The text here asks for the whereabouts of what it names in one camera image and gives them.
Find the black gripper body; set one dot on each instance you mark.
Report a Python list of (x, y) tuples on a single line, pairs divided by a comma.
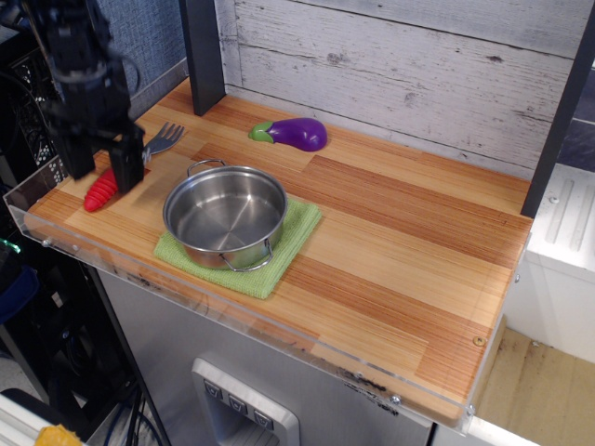
[(92, 105)]

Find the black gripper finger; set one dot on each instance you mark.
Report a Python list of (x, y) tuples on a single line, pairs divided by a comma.
[(126, 156), (76, 153)]

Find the red handled metal fork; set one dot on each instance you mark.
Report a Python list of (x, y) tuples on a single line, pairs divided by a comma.
[(105, 187)]

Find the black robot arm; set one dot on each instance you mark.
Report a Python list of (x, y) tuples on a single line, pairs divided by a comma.
[(72, 37)]

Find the green cloth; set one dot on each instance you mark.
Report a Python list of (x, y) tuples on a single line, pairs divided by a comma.
[(300, 222)]

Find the black plastic crate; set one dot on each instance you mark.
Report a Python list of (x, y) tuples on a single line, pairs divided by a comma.
[(26, 146)]

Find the clear acrylic table guard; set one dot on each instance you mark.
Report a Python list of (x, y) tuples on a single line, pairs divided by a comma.
[(397, 292)]

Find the blue fabric panel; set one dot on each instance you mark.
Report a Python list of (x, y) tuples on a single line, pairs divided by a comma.
[(149, 36)]

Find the stainless steel pot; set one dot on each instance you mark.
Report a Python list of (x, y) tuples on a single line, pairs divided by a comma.
[(227, 216)]

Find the purple toy eggplant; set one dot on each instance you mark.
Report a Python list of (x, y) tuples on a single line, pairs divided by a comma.
[(305, 134)]

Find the silver toy fridge front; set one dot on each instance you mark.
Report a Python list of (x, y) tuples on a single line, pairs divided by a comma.
[(165, 339)]

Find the white toy sink unit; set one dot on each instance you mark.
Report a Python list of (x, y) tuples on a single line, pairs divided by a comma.
[(551, 298)]

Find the dark grey left post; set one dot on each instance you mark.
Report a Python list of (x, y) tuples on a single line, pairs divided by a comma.
[(201, 36)]

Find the dark grey post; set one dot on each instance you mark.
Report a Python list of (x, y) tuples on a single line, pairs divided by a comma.
[(201, 36), (571, 95)]

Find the dark grey right post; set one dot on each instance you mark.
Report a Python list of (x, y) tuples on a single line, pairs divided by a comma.
[(571, 95)]

